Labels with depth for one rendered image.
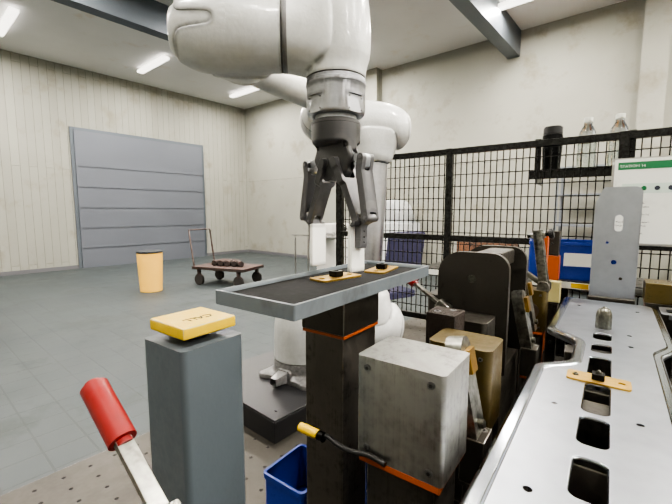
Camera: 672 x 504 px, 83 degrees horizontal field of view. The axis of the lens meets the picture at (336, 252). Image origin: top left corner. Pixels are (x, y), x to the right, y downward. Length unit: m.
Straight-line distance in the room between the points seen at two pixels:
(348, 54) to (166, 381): 0.47
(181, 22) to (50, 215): 9.46
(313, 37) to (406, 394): 0.47
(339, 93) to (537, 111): 7.12
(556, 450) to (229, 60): 0.64
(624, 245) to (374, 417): 1.13
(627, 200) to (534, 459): 1.05
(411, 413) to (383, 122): 0.87
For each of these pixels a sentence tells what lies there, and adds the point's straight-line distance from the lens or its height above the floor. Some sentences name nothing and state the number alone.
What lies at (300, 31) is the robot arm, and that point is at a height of 1.51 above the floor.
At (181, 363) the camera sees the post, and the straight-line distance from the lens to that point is 0.38.
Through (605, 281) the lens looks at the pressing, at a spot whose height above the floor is 1.05.
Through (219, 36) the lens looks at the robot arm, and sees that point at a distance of 0.60.
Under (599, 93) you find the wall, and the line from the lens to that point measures 7.52.
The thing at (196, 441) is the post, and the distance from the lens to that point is 0.42.
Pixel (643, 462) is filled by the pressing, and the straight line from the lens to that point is 0.57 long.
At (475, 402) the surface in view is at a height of 1.03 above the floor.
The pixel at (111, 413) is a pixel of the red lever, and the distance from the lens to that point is 0.34.
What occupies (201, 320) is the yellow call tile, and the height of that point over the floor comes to 1.16.
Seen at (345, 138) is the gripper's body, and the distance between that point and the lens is 0.57.
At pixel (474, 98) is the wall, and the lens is 8.04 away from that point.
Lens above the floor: 1.27
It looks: 6 degrees down
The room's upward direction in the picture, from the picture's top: straight up
